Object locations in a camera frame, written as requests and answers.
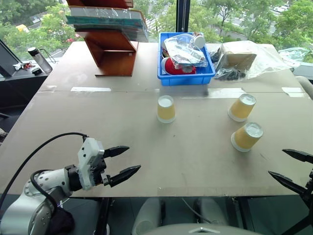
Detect black diagonal bar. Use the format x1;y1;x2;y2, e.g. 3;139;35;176
280;213;313;235

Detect large clear plastic bag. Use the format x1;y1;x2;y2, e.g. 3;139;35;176
214;40;301;81

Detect stack of wrapped books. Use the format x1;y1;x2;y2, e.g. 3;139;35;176
65;5;150;42

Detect teal plastic bag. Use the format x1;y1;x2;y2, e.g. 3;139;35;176
278;47;313;65

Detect clear plastic bag with items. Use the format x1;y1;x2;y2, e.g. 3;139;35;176
163;33;209;70

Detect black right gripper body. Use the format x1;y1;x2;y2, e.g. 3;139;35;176
304;168;313;205

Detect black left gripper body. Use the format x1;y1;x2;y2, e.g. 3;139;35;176
93;158;112;188

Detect thin cable under table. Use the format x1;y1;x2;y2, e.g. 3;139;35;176
180;197;212;224

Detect black window frame post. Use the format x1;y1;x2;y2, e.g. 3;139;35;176
176;0;191;34

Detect red round item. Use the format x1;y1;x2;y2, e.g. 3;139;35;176
161;57;197;76

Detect keys with white tag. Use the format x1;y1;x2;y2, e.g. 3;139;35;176
12;62;33;71

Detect black side table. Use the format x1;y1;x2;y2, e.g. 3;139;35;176
0;70;50;110

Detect brown cardboard box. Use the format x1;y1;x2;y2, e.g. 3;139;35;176
224;50;258;72

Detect clear tape strip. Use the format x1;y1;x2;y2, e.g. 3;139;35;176
207;87;248;99
281;86;307;98
70;86;112;93

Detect black monitor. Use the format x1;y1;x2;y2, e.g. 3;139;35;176
0;38;24;78

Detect black table leg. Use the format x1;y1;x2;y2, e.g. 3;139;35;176
233;196;256;232
94;197;113;235

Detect white capped bottle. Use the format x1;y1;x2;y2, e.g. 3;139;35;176
193;31;206;49

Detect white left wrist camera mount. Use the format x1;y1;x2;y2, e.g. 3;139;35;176
77;137;106;191

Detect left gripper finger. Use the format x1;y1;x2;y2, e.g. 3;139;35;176
103;145;130;159
108;164;142;188

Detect yellow paper cup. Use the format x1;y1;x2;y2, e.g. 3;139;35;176
227;93;257;123
156;94;177;124
230;121;264;153

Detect blue plastic bin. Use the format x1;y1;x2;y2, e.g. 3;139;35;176
156;32;217;87

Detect black items in bag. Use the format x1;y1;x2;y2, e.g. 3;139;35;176
215;68;246;82

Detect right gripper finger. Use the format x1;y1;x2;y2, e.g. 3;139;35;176
281;148;313;165
268;170;310;197

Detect grey robot leg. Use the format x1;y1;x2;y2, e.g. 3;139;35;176
195;197;228;226
131;197;162;235

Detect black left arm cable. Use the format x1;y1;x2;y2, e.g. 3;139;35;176
0;132;89;213

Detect grey robot torso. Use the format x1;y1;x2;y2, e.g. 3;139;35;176
148;223;264;235

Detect grey water bottle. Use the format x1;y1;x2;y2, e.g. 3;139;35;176
27;47;53;74

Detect brown wooden shelf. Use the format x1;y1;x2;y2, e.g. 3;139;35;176
66;0;139;78

